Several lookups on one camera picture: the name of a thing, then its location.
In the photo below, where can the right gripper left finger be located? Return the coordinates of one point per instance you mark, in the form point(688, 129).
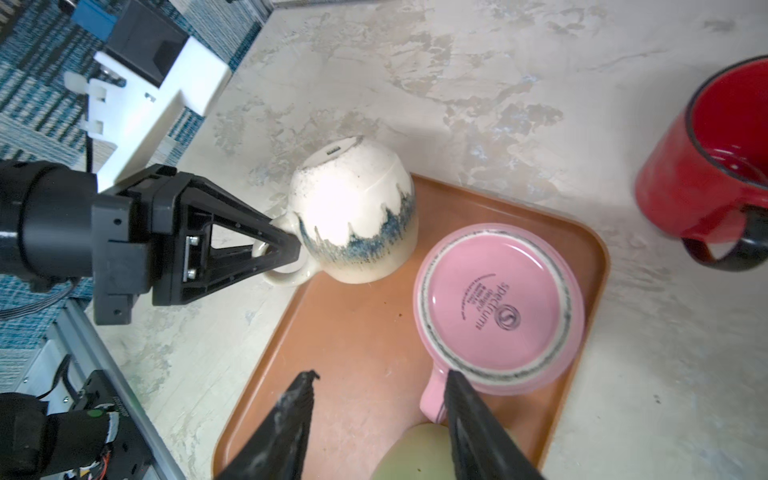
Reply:
point(277, 449)

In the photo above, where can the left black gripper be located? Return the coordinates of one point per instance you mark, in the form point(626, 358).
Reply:
point(152, 234)

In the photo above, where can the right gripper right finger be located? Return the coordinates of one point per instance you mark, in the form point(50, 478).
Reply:
point(481, 447)

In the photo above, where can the cream marbled mug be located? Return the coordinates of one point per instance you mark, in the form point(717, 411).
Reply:
point(352, 206)

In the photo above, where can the orange plastic tray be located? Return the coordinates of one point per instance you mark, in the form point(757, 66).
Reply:
point(363, 343)

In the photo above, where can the pink ghost pattern mug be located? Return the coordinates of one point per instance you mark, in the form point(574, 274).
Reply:
point(499, 305)

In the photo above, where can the red mug black handle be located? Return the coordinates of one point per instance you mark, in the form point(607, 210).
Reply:
point(705, 182)

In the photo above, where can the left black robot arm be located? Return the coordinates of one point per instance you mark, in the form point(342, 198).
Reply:
point(46, 231)

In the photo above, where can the light green mug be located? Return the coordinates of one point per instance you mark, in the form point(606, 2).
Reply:
point(422, 452)

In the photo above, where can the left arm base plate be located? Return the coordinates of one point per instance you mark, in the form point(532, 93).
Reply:
point(126, 454)

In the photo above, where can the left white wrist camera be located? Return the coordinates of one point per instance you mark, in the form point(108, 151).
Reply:
point(165, 71)

